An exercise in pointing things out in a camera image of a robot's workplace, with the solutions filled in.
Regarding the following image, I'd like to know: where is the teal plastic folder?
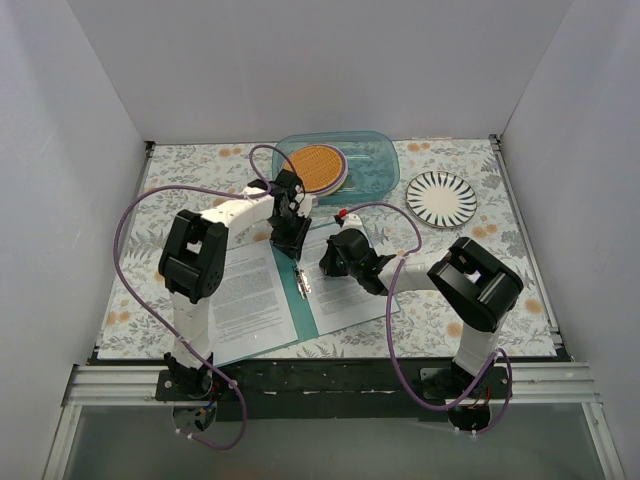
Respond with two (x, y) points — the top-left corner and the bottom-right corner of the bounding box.
(209, 222), (401, 369)

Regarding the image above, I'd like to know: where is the printed paper stack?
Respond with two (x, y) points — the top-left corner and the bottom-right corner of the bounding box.
(298, 224), (387, 336)

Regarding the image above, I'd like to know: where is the silver folder clip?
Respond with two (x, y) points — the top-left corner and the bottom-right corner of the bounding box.
(293, 267), (311, 299)

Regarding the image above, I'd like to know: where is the printed paper sheet top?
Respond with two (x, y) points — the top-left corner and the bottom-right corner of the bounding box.
(208, 240), (298, 366)

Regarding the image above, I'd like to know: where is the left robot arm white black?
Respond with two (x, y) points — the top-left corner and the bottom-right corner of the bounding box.
(158, 170), (312, 400)

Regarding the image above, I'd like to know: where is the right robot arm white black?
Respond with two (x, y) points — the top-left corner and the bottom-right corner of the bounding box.
(319, 228), (524, 398)

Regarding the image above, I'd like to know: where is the orange woven round coaster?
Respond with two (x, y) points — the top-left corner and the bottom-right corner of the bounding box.
(283, 144), (348, 197)

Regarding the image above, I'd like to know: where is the floral patterned table mat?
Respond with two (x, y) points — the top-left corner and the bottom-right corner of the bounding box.
(97, 139), (556, 361)

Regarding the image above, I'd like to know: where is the clear teal plastic container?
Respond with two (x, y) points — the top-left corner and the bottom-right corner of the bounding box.
(276, 131), (400, 205)

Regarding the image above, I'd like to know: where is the blue striped white plate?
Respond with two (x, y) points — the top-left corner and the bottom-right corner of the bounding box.
(406, 171), (478, 229)

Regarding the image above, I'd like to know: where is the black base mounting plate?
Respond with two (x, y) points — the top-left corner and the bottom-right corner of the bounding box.
(156, 357), (494, 424)

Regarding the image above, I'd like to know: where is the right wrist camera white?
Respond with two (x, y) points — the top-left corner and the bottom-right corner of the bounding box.
(334, 209), (364, 232)

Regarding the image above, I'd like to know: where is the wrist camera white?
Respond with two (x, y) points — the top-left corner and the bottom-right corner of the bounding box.
(295, 189), (317, 218)
(334, 209), (364, 232)

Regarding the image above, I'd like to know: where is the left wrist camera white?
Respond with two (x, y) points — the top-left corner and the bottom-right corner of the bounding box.
(295, 189), (317, 218)

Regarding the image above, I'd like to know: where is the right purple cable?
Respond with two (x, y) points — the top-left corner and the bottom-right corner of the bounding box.
(334, 202), (514, 434)

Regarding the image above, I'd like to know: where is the purple cable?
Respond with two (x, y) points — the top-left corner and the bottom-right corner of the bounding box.
(334, 202), (514, 434)
(113, 144), (301, 451)

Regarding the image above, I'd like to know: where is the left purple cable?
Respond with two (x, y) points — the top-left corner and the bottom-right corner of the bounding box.
(113, 144), (301, 451)

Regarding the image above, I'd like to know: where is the aluminium frame rail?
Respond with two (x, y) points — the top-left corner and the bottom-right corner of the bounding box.
(62, 362), (602, 406)

